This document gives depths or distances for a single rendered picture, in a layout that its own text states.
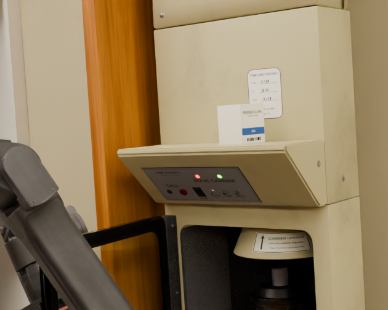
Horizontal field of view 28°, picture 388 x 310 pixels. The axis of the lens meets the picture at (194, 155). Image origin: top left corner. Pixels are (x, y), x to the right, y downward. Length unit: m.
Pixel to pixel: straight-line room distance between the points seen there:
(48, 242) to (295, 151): 0.39
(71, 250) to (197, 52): 0.52
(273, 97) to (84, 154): 0.97
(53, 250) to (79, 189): 1.25
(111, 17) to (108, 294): 0.61
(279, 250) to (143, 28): 0.47
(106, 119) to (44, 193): 0.49
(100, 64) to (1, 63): 1.02
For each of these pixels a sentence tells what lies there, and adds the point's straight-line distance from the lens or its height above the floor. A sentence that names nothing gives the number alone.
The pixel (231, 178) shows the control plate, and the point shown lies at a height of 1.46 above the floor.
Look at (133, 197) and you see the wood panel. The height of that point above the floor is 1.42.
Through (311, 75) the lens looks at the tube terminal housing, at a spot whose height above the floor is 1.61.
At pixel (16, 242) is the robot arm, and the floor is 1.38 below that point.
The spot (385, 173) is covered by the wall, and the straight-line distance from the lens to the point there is 1.61.
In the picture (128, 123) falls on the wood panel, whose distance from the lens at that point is 1.37.
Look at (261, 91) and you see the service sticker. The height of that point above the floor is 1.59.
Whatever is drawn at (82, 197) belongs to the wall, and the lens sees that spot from 2.12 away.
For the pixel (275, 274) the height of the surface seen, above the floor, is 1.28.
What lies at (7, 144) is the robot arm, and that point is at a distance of 0.88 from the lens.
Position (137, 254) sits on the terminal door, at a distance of 1.29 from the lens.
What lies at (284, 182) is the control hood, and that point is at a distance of 1.14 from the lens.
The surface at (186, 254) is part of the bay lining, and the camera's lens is 1.36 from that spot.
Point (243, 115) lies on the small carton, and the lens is 1.15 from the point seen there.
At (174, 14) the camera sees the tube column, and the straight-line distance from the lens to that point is 1.33.
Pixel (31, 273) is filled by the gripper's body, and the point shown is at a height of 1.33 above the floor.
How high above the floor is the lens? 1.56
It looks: 3 degrees down
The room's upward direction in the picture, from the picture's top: 4 degrees counter-clockwise
